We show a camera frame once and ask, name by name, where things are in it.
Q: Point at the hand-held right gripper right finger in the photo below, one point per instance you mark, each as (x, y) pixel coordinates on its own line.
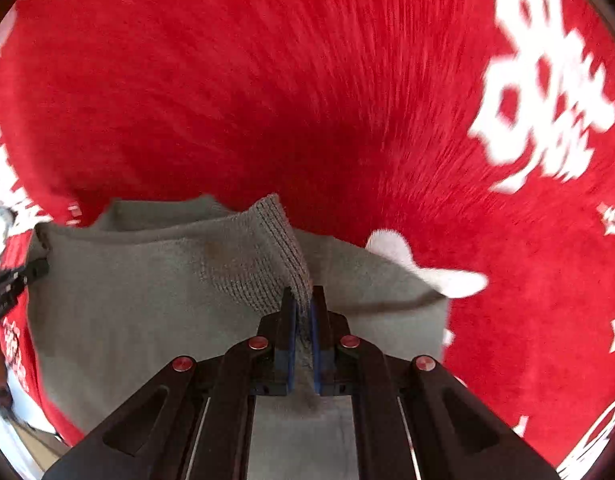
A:
(316, 350)

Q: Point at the red printed blanket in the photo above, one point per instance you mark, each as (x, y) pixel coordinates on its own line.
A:
(287, 85)

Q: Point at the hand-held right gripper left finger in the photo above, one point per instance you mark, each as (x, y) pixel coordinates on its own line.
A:
(290, 345)

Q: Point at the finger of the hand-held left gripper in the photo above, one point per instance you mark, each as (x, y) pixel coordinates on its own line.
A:
(17, 277)

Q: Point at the grey knit sweater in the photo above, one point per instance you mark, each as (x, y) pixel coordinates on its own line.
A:
(137, 310)

